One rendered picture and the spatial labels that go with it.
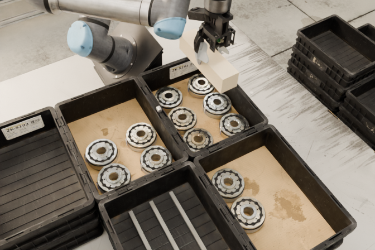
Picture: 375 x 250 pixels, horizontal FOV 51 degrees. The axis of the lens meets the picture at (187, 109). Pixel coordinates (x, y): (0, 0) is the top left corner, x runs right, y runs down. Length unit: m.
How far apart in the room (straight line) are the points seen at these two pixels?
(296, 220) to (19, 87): 1.21
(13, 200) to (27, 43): 1.96
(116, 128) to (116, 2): 0.52
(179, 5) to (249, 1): 2.47
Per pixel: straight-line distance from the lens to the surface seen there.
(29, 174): 1.36
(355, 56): 2.37
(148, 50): 1.55
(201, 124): 1.40
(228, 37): 1.15
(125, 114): 1.43
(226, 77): 1.18
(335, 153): 1.60
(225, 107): 1.42
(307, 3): 3.57
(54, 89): 1.75
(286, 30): 3.22
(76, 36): 1.50
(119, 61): 1.57
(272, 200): 1.28
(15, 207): 1.32
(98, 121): 1.43
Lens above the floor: 1.94
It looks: 50 degrees down
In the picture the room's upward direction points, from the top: 3 degrees clockwise
